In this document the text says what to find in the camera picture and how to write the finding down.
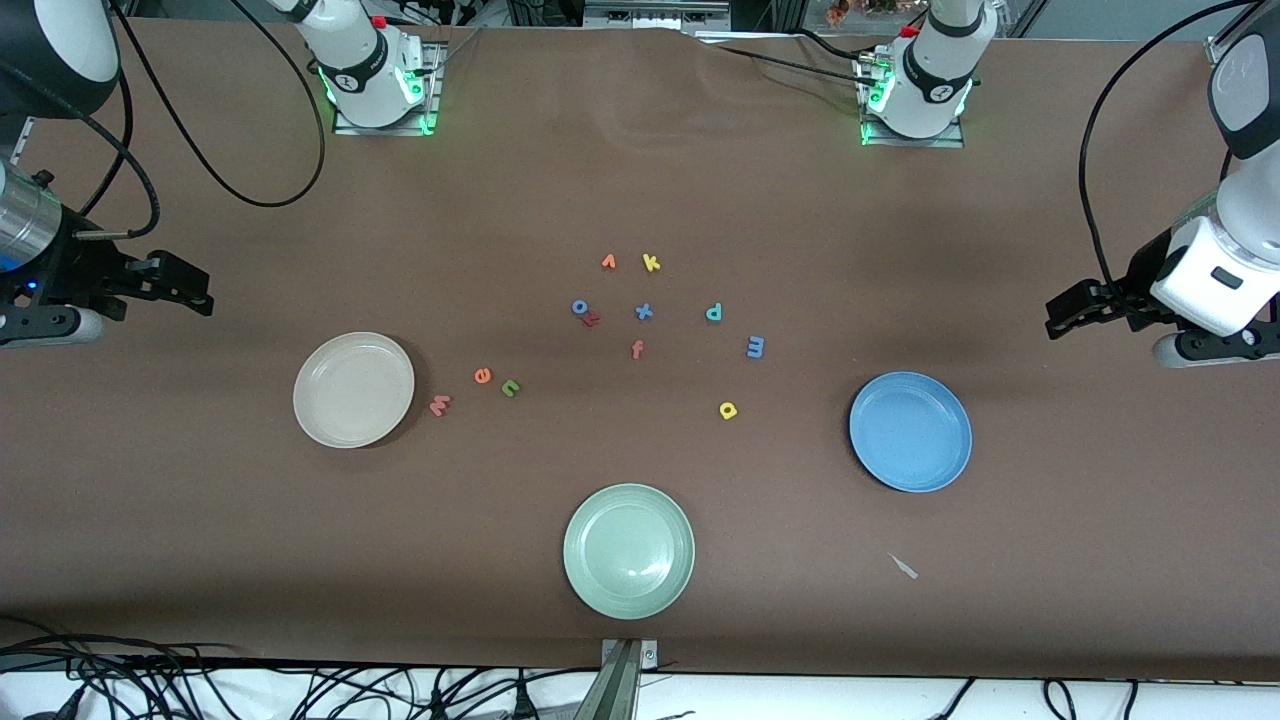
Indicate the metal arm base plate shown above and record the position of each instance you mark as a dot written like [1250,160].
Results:
[880,141]
[350,129]

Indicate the aluminium camera mount profile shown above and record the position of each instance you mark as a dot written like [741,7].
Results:
[620,690]

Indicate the beige brown plate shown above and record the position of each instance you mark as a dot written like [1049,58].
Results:
[353,390]

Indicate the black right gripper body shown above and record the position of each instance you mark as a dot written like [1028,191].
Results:
[80,268]

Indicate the pink foam letter w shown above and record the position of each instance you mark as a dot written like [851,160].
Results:
[440,405]

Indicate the brown table cover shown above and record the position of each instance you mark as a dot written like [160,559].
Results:
[200,500]

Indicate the green plate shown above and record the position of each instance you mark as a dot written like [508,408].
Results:
[629,551]

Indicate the blue plate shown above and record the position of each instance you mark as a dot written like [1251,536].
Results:
[910,432]

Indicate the white paper scrap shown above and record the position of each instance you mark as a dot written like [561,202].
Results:
[905,567]

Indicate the grey metal frame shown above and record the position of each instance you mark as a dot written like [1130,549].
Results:
[650,15]

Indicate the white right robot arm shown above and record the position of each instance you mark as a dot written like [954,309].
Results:
[360,60]

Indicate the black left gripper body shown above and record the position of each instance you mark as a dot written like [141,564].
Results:
[1137,283]

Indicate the blue foam letter m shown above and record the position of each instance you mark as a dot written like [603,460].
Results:
[756,347]

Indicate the aluminium frame rail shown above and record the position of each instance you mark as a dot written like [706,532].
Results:
[1215,48]
[22,140]

